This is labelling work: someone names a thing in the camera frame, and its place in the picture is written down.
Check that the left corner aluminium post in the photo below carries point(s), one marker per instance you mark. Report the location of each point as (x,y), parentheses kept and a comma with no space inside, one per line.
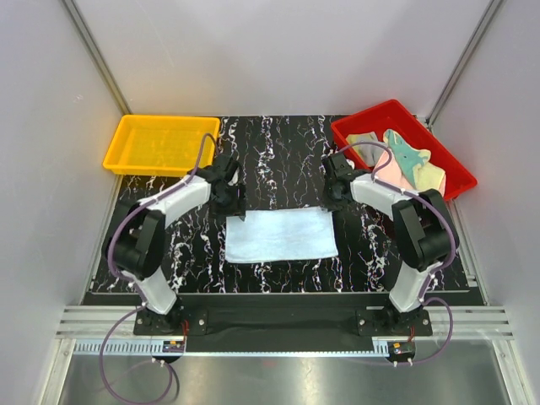
(91,46)

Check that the small electronics board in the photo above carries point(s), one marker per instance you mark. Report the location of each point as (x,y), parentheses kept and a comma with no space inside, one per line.
(402,349)
(174,346)

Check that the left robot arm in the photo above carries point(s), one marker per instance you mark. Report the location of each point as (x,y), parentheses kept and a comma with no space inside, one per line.
(134,245)

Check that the grey towel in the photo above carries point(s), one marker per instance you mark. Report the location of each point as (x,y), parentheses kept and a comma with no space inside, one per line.
(369,152)

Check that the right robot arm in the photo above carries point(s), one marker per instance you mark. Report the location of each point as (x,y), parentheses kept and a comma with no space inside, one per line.
(423,231)

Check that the red plastic bin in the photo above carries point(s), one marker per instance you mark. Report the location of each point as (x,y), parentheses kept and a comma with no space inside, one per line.
(391,114)

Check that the corner aluminium post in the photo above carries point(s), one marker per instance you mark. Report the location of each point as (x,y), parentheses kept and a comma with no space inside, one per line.
(91,46)
(481,29)

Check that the aluminium frame rail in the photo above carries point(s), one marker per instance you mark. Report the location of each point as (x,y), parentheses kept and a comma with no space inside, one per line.
(109,330)

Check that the yellow plastic bin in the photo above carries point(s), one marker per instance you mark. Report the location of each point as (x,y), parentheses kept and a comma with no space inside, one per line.
(145,145)

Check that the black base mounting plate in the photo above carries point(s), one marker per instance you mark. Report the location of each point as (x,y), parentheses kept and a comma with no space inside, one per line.
(365,314)

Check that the left small electronics board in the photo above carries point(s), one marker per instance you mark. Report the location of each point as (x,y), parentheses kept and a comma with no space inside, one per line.
(174,346)

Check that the right small electronics board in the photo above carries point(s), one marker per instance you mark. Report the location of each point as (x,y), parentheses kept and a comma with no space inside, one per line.
(402,349)

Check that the light blue towel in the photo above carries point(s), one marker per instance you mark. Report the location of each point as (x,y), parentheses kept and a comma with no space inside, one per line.
(299,234)

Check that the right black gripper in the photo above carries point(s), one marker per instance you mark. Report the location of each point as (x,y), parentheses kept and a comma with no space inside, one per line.
(326,202)

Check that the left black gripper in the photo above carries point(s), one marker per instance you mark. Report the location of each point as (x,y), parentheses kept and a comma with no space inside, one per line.
(237,207)

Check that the yellow-green towel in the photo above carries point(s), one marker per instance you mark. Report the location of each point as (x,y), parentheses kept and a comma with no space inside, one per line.
(429,176)

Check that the right corner aluminium post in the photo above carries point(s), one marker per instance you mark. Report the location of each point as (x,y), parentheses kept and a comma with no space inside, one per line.
(481,29)

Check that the pink towel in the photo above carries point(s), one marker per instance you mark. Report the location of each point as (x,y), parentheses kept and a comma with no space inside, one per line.
(391,173)

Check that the teal patterned towel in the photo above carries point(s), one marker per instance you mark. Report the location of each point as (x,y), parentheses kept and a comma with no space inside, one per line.
(409,159)

